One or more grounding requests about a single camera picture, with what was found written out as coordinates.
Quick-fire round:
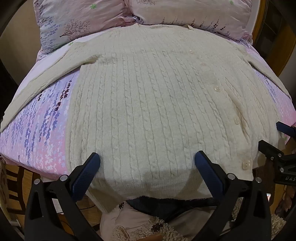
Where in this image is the floral pink pillow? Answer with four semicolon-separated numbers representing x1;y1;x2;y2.
128;0;254;39
33;0;137;55

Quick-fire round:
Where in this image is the wooden headboard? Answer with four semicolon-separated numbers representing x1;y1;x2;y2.
252;0;296;78

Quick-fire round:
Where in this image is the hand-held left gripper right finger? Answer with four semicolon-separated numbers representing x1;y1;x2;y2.
191;150;271;241

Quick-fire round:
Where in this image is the black cable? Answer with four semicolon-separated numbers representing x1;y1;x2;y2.
55;203;97;232

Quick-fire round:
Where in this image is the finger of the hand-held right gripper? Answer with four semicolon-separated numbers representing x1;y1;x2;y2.
276;121;296;138
258;139;286;163

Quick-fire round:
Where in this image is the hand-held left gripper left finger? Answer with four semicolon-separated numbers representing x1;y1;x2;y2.
24;152;104;241

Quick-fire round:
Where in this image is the dark cloth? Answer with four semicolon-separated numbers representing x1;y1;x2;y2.
127;196;219;222

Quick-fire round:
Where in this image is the cream cable-knit cardigan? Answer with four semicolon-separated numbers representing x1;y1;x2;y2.
0;23;292;216

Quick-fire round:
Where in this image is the wooden chair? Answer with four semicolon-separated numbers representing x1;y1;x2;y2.
0;159;33;224

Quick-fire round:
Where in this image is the person's pink fleece clothing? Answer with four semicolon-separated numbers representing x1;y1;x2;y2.
100;195;287;241

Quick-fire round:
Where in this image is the floral pink bed sheet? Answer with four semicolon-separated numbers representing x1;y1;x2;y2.
0;38;296;180

